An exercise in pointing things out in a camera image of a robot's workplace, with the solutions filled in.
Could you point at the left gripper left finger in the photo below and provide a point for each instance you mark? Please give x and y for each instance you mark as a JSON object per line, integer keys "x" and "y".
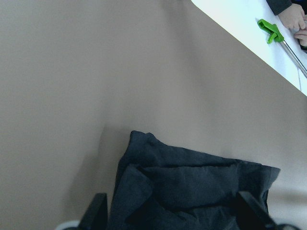
{"x": 95, "y": 217}

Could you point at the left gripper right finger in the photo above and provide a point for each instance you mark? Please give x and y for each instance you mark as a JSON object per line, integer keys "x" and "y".
{"x": 251, "y": 215}

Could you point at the black printed t-shirt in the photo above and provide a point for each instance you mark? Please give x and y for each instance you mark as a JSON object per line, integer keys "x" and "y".
{"x": 161, "y": 187}

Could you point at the seated man in black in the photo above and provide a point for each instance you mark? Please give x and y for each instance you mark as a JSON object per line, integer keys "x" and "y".
{"x": 293, "y": 16}

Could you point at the green handled grabber tool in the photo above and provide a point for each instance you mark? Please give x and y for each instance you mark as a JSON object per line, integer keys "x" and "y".
{"x": 276, "y": 36}

